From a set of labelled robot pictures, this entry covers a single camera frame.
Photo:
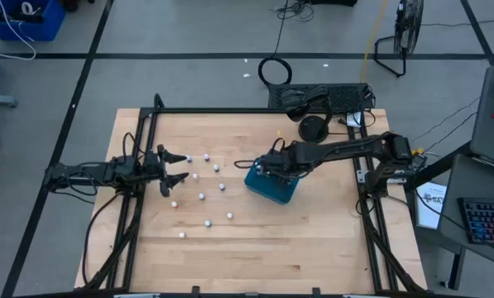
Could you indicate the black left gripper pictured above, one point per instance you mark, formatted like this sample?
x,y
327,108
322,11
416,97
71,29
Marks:
x,y
151,167

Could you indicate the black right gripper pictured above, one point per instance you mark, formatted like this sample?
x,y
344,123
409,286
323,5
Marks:
x,y
290,163

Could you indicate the blue plastic bin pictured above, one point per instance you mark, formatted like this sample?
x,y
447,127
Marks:
x,y
271,191

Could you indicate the small black food coloring bottle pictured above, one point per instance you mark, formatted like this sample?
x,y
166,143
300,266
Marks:
x,y
207,223

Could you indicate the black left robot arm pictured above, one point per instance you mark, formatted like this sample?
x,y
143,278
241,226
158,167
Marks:
x,y
81,171

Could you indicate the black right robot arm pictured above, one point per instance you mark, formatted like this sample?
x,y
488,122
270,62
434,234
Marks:
x,y
346,149

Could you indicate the small orange food coloring bottle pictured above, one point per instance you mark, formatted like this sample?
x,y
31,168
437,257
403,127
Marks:
x,y
174,204

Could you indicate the black gooseneck desk lamp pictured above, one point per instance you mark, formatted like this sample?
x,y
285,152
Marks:
x,y
313,129

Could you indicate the white power adapter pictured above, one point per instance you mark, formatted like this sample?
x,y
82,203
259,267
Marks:
x,y
354,119

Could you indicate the white paper sheet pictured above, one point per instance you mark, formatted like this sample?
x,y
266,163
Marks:
x,y
430,207

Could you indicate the black floor fan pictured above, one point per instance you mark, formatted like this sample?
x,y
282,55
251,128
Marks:
x,y
408,25

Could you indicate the grey desk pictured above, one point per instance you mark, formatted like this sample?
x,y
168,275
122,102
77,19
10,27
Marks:
x,y
478,182
490,136

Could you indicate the large blue floor bin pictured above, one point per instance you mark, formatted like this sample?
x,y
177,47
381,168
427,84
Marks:
x,y
44,25

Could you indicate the backlit black keyboard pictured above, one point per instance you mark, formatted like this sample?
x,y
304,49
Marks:
x,y
486,221

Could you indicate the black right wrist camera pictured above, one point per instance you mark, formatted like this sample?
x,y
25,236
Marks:
x,y
265,166

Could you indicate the black aluminium table frame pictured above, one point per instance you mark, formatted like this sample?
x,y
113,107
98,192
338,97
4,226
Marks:
x,y
213,110

